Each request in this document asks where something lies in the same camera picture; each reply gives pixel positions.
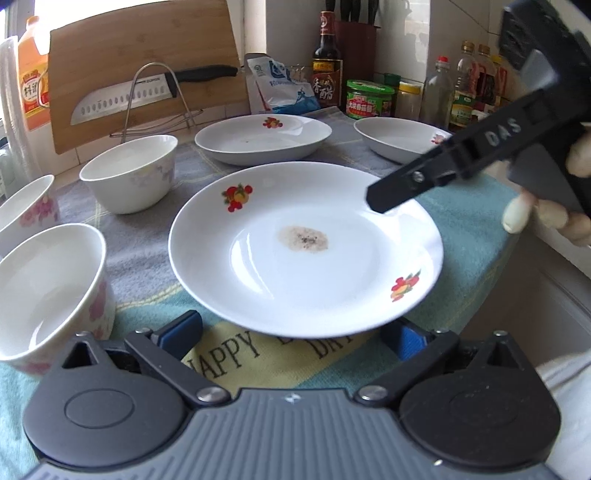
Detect dark red knife block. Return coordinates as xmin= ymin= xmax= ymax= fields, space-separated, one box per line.
xmin=325 ymin=0 xmax=382 ymax=84

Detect oil bottle red label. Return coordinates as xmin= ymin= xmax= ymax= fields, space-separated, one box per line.
xmin=475 ymin=44 xmax=497 ymax=112

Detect dark soy sauce bottle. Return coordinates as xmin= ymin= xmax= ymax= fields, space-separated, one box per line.
xmin=311 ymin=11 xmax=343 ymax=109

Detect white plate fruit print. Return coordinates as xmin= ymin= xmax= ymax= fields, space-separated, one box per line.
xmin=194 ymin=114 xmax=333 ymax=166
xmin=353 ymin=117 xmax=455 ymax=164
xmin=168 ymin=161 xmax=444 ymax=339

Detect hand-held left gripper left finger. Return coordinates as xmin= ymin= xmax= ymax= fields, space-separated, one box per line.
xmin=61 ymin=310 xmax=232 ymax=409

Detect stack of clear plastic cups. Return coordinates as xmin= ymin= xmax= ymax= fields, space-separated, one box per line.
xmin=0 ymin=37 xmax=24 ymax=153

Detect grey and green printed cloth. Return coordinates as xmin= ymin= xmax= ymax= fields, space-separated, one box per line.
xmin=0 ymin=106 xmax=525 ymax=480

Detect bamboo cutting board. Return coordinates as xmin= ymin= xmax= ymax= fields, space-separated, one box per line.
xmin=47 ymin=0 xmax=243 ymax=155

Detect person's right hand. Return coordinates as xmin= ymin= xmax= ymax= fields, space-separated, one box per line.
xmin=502 ymin=122 xmax=591 ymax=247

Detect white jar yellow lid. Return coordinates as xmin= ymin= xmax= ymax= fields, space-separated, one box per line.
xmin=396 ymin=82 xmax=423 ymax=121

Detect metal wire rack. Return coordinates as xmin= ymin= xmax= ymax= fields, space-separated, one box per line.
xmin=109 ymin=63 xmax=204 ymax=138

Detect green lidded jar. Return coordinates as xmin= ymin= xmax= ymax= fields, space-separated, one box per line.
xmin=346 ymin=79 xmax=397 ymax=120

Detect white bowl pink flowers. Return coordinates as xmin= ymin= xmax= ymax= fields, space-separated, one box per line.
xmin=0 ymin=224 xmax=116 ymax=377
xmin=0 ymin=174 xmax=61 ymax=259

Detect person's white clothing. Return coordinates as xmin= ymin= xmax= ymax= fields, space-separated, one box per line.
xmin=536 ymin=342 xmax=591 ymax=480

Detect white bowl pale flowers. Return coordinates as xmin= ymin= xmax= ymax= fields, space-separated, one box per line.
xmin=79 ymin=135 xmax=178 ymax=214

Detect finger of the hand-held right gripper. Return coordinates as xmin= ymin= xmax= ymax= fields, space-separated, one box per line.
xmin=366 ymin=141 xmax=462 ymax=214

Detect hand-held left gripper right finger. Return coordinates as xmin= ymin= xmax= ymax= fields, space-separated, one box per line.
xmin=353 ymin=318 xmax=532 ymax=409

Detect white and blue salt bag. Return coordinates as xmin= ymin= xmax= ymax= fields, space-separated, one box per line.
xmin=244 ymin=53 xmax=324 ymax=115

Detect black handled kitchen knife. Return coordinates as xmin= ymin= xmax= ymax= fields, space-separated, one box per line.
xmin=70 ymin=65 xmax=238 ymax=125

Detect small yellow oil bottle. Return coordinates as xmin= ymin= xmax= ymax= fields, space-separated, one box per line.
xmin=492 ymin=54 xmax=509 ymax=104

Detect oil bottle green label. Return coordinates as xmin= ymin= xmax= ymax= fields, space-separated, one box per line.
xmin=450 ymin=41 xmax=478 ymax=130

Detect clear bottle red cap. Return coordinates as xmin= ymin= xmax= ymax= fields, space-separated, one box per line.
xmin=421 ymin=56 xmax=451 ymax=130

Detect orange cooking wine bottle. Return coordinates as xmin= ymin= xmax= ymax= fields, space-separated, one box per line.
xmin=17 ymin=16 xmax=51 ymax=132

